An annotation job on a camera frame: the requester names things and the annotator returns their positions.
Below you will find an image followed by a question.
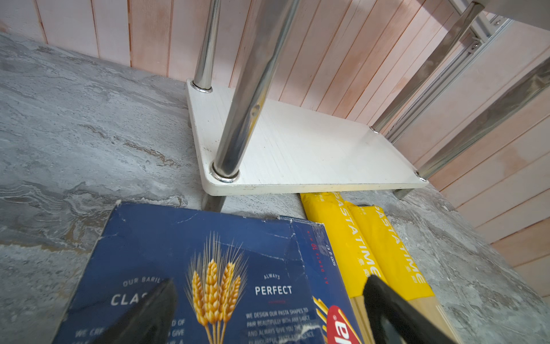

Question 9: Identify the blue spaghetti bag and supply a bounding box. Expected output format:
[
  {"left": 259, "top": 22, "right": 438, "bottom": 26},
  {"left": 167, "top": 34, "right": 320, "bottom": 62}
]
[{"left": 279, "top": 216, "right": 365, "bottom": 343}]

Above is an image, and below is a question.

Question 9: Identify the white two-tier shelf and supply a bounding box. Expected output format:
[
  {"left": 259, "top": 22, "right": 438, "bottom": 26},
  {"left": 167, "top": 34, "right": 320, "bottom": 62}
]
[{"left": 187, "top": 1, "right": 549, "bottom": 212}]

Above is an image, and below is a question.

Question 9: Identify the blue Barilla pasta box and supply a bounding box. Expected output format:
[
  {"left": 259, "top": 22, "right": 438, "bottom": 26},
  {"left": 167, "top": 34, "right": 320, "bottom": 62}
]
[{"left": 51, "top": 201, "right": 327, "bottom": 344}]

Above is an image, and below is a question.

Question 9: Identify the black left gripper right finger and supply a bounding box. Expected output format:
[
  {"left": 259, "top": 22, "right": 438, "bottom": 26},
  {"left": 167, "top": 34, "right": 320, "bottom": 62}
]
[{"left": 363, "top": 275, "right": 453, "bottom": 343}]

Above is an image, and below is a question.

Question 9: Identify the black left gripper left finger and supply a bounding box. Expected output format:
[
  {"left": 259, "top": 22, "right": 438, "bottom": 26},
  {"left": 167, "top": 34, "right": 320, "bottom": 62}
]
[{"left": 93, "top": 279, "right": 178, "bottom": 343}]

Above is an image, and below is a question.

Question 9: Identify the yellow pasta package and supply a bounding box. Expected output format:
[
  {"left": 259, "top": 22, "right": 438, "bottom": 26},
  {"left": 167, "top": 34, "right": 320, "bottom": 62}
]
[
  {"left": 299, "top": 191, "right": 388, "bottom": 344},
  {"left": 347, "top": 203, "right": 462, "bottom": 343}
]

